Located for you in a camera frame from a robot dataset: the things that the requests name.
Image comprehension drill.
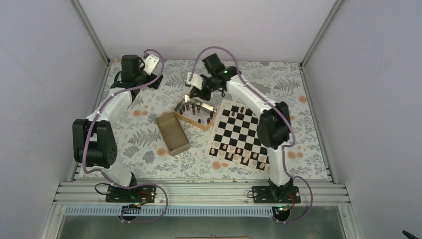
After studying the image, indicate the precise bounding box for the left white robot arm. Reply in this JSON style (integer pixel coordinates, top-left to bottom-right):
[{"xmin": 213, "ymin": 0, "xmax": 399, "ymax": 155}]
[{"xmin": 72, "ymin": 53, "xmax": 163, "ymax": 202}]

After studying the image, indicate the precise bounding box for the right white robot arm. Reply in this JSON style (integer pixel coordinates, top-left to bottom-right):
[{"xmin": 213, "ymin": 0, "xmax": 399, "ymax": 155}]
[{"xmin": 185, "ymin": 54, "xmax": 296, "ymax": 203}]

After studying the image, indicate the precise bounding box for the gold tin with dark pieces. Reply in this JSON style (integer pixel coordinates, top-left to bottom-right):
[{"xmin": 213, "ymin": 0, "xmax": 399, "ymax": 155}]
[{"xmin": 174, "ymin": 95, "xmax": 217, "ymax": 131}]

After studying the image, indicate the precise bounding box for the floral patterned table mat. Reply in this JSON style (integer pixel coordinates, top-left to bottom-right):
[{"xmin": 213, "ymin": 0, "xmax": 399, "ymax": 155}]
[{"xmin": 112, "ymin": 60, "xmax": 328, "ymax": 180}]

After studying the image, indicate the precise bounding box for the wooden chessboard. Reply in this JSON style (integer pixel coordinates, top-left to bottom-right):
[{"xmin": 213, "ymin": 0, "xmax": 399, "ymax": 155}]
[{"xmin": 205, "ymin": 100, "xmax": 271, "ymax": 174}]

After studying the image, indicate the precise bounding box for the empty gold tin lid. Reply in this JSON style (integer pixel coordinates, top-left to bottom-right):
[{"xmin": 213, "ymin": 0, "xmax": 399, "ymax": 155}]
[{"xmin": 156, "ymin": 112, "xmax": 190, "ymax": 156}]

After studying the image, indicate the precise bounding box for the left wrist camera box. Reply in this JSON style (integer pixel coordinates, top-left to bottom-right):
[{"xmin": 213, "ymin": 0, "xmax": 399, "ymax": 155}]
[{"xmin": 143, "ymin": 54, "xmax": 160, "ymax": 75}]

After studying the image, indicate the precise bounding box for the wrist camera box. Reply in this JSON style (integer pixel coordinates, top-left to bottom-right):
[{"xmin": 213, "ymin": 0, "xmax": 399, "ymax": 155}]
[
  {"xmin": 143, "ymin": 54, "xmax": 160, "ymax": 75},
  {"xmin": 185, "ymin": 72, "xmax": 204, "ymax": 90}
]

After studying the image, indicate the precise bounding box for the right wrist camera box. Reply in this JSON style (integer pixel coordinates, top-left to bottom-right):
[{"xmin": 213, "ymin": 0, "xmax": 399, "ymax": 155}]
[{"xmin": 185, "ymin": 72, "xmax": 204, "ymax": 90}]

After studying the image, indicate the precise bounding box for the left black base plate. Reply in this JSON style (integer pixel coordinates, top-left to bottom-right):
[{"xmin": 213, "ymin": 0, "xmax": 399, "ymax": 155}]
[{"xmin": 105, "ymin": 185, "xmax": 157, "ymax": 203}]

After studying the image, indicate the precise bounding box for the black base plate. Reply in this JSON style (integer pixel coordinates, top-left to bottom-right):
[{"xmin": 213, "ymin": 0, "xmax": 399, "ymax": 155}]
[
  {"xmin": 105, "ymin": 185, "xmax": 157, "ymax": 203},
  {"xmin": 251, "ymin": 186, "xmax": 302, "ymax": 204}
]

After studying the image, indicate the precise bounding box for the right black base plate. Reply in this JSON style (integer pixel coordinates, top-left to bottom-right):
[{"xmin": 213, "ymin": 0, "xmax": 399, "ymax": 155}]
[{"xmin": 251, "ymin": 186, "xmax": 302, "ymax": 204}]

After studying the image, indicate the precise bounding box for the aluminium rail frame front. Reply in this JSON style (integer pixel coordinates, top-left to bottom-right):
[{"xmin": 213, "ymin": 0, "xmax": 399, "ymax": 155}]
[{"xmin": 53, "ymin": 179, "xmax": 351, "ymax": 206}]

